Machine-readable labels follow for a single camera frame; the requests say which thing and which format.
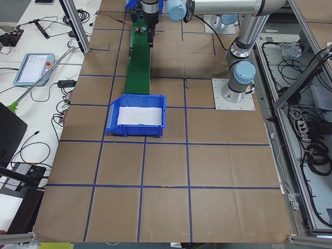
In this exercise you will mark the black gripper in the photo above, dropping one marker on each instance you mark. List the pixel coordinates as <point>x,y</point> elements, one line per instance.
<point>151,19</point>

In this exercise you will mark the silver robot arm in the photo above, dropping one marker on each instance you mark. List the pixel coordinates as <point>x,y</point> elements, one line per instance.
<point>256,13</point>

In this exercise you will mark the green conveyor belt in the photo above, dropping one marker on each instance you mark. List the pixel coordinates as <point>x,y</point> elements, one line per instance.
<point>138,70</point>

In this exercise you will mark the blue left plastic bin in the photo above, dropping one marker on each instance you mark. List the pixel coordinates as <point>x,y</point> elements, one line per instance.
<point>136,100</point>

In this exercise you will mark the white foam pad left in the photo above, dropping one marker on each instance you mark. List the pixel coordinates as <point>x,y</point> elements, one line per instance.
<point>139,116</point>

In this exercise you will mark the teach pendant tablet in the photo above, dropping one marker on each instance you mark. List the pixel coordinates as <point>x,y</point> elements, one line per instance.
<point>32,67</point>

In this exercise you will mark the aluminium frame post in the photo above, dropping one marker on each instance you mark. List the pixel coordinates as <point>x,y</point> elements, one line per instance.
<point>71,13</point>

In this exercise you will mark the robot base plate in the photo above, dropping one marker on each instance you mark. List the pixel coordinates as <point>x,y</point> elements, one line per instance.
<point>225,99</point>

